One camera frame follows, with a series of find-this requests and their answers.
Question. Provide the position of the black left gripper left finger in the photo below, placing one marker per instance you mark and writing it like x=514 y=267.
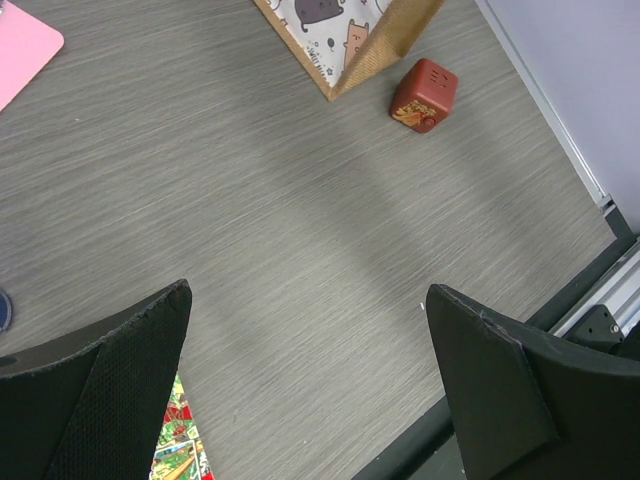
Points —
x=90 y=404

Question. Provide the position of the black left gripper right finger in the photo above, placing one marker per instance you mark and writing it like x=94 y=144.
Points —
x=528 y=405

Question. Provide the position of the burlap canvas tote bag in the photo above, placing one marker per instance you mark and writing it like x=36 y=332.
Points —
x=341 y=44

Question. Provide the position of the red comic paperback book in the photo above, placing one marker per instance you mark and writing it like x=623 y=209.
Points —
x=179 y=453

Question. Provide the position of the red cube power adapter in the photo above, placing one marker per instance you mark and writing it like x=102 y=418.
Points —
x=425 y=96

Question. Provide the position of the pink clipboard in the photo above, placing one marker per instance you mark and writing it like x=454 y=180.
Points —
x=27 y=46

